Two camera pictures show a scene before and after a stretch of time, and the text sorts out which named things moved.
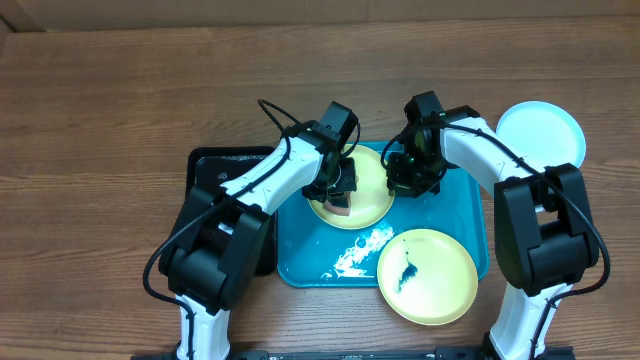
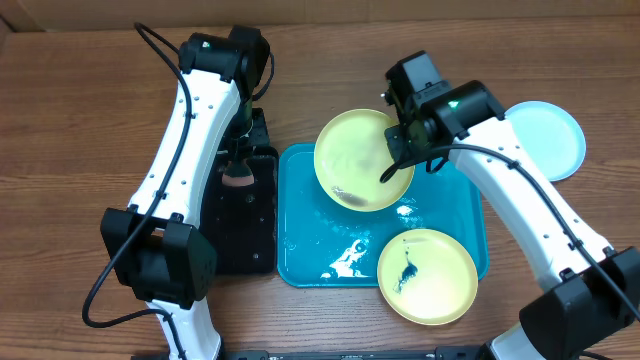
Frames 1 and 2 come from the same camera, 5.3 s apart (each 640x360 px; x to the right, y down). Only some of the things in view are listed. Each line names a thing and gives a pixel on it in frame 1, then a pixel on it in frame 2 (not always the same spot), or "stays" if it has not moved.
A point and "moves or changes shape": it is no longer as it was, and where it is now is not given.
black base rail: (363, 353) stays
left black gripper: (349, 183) → (261, 138)
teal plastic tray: (314, 254) stays
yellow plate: (427, 277) stays
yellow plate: (371, 203) moves or changes shape
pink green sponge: (345, 211) moves or changes shape
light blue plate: (544, 132) stays
